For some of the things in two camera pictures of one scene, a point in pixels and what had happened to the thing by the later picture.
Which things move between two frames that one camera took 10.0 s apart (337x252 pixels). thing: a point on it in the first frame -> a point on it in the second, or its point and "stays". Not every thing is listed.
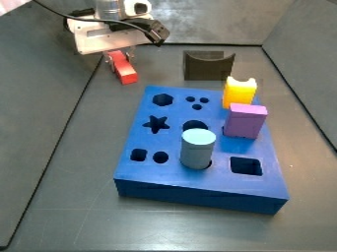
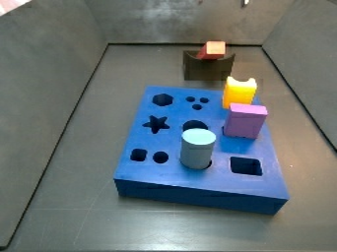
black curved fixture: x=207 y=65 stays
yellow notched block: x=238 y=92 stays
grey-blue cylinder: x=198 y=143 stays
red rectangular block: x=124 y=67 -> x=213 y=50
